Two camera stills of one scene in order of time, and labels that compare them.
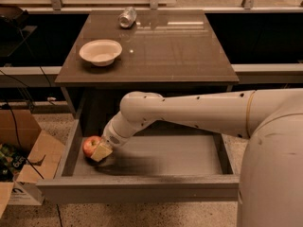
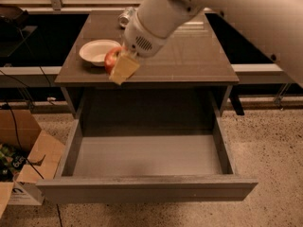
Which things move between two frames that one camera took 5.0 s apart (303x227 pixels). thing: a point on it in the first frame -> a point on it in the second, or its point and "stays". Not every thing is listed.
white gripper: (111, 137) -> (139, 37)
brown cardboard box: (19, 127) stays
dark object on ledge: (12, 16) stays
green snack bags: (11, 160) stays
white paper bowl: (101, 52) stays
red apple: (90, 145) -> (111, 58)
